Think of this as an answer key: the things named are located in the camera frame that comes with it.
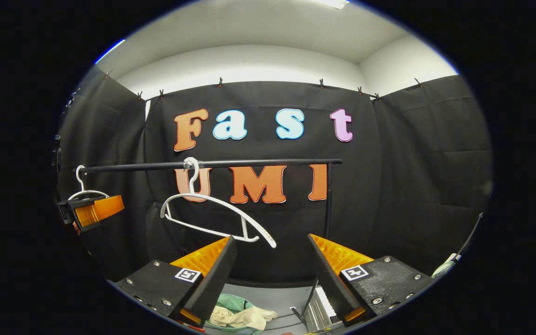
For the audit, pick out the cream shirt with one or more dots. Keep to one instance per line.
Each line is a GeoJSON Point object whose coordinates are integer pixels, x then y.
{"type": "Point", "coordinates": [249, 318]}

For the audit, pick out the black backdrop cloth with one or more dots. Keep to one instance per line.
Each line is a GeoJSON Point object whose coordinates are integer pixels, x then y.
{"type": "Point", "coordinates": [412, 186]}

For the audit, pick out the black clothes rack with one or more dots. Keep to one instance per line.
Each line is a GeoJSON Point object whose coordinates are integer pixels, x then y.
{"type": "Point", "coordinates": [258, 163]}

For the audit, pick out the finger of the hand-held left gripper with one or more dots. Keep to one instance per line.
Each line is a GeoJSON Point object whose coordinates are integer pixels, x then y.
{"type": "Point", "coordinates": [100, 209]}

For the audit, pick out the white floor device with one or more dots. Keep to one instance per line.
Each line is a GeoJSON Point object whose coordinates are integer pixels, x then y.
{"type": "Point", "coordinates": [445, 267]}

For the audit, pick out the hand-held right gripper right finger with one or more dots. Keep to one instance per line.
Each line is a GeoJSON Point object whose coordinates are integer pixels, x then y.
{"type": "Point", "coordinates": [331, 288]}

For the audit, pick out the row of black cloth clips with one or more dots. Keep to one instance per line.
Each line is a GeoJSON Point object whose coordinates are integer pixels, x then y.
{"type": "Point", "coordinates": [321, 83]}

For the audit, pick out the green laundry hamper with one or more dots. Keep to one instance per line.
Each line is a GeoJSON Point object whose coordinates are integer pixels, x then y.
{"type": "Point", "coordinates": [233, 301]}

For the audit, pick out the white plastic hanger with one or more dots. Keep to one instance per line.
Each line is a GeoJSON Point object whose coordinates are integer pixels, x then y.
{"type": "Point", "coordinates": [82, 182]}
{"type": "Point", "coordinates": [193, 185]}

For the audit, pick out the ceiling light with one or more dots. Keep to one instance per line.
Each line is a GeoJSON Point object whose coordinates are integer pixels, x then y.
{"type": "Point", "coordinates": [333, 3]}

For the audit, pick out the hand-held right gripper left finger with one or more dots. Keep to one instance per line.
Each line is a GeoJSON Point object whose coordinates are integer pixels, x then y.
{"type": "Point", "coordinates": [217, 279]}

